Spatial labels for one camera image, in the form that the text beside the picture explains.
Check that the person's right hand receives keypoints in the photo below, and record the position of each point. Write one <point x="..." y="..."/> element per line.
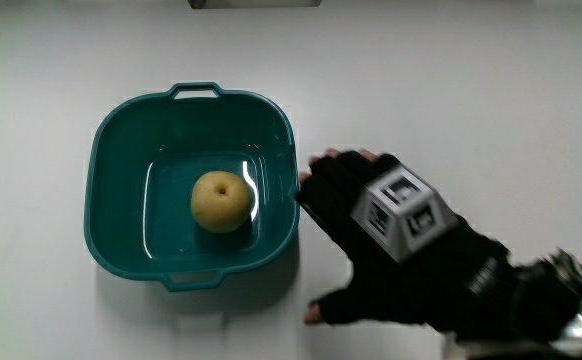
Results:
<point x="401" y="280"/>

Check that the yellow pear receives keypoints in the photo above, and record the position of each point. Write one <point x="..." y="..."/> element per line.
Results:
<point x="220" y="201"/>

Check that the teal plastic basin plate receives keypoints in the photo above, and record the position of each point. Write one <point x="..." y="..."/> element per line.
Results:
<point x="171" y="150"/>

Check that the person's right forearm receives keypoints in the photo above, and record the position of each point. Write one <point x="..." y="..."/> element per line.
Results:
<point x="556" y="300"/>

